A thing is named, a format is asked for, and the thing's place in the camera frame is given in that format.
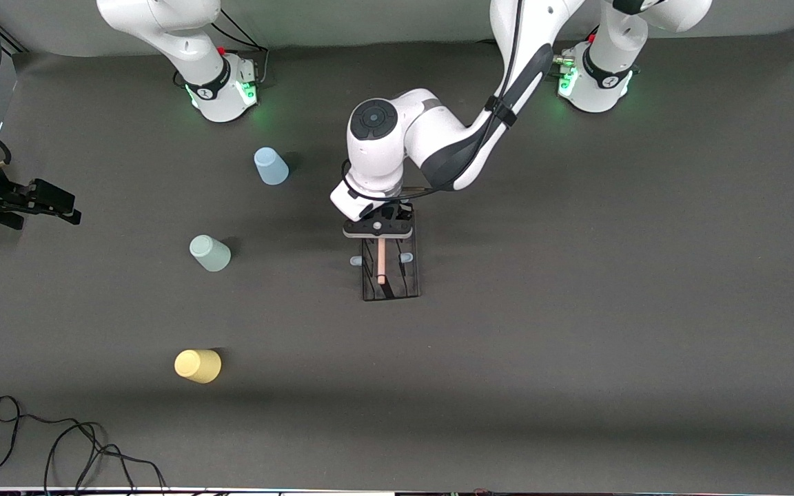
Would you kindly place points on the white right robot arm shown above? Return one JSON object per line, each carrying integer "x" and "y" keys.
{"x": 183, "y": 41}

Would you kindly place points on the pale green plastic cup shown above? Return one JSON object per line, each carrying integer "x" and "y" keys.
{"x": 211, "y": 253}

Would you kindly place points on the light blue plastic cup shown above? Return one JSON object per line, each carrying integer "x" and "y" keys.
{"x": 271, "y": 167}

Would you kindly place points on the black frame rail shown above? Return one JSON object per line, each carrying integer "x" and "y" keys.
{"x": 12, "y": 44}

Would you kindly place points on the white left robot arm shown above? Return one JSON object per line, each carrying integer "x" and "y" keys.
{"x": 383, "y": 151}

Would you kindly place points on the dark grey table mat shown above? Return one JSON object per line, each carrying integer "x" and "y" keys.
{"x": 576, "y": 344}

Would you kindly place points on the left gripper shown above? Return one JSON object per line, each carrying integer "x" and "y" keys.
{"x": 387, "y": 211}

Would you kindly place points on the yellow plastic cup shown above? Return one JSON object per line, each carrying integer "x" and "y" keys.
{"x": 197, "y": 366}

